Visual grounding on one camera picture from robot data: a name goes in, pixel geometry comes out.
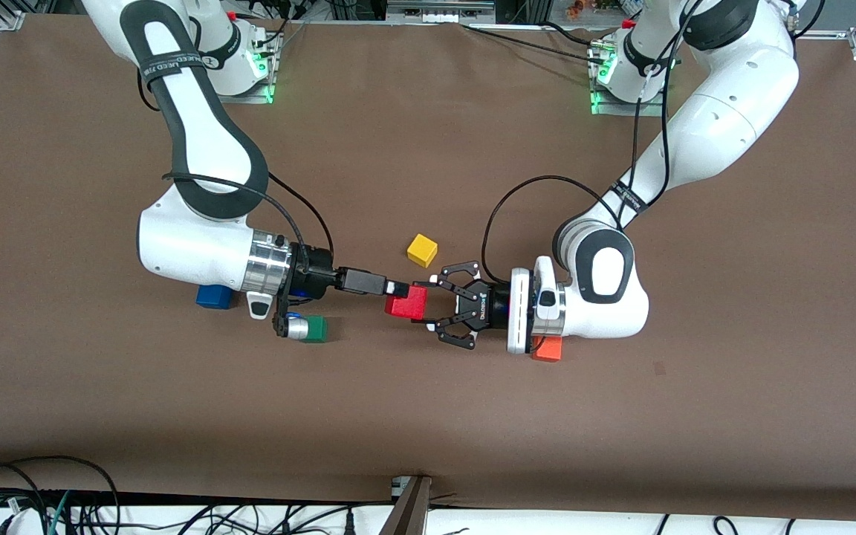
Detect looped black floor cable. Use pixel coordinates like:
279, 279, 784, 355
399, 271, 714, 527
0, 455, 122, 535

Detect black left base cables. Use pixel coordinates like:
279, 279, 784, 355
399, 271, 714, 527
461, 21, 611, 66

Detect brown paper table cover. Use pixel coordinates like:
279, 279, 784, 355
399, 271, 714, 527
0, 13, 856, 522

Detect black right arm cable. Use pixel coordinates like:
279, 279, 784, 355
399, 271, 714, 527
162, 172, 337, 270

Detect tangled black floor cables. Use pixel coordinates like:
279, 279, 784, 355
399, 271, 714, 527
71, 499, 393, 535

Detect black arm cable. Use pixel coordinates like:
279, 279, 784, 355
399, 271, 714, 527
162, 172, 337, 270
481, 0, 690, 280

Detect teal floor cable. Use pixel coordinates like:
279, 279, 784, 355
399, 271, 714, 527
45, 490, 73, 535

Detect yellow wooden block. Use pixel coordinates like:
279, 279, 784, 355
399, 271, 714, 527
406, 233, 439, 269

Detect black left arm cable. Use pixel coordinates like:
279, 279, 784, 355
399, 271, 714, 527
481, 0, 690, 280

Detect black base cables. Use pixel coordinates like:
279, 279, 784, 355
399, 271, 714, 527
461, 21, 611, 66
246, 0, 314, 53

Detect black right base cables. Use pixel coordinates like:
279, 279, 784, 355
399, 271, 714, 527
246, 0, 314, 53

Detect grey power strip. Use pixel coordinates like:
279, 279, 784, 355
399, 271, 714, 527
386, 0, 497, 25

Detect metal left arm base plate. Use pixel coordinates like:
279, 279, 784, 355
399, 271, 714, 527
589, 41, 671, 118

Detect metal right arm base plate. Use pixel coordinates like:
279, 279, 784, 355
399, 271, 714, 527
214, 31, 282, 106

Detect brown wooden beam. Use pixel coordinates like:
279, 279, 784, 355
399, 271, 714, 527
379, 476, 433, 535

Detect blue wooden block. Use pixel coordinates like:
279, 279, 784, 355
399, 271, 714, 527
195, 285, 235, 311

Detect red wooden block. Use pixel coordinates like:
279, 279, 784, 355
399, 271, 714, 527
385, 285, 429, 322

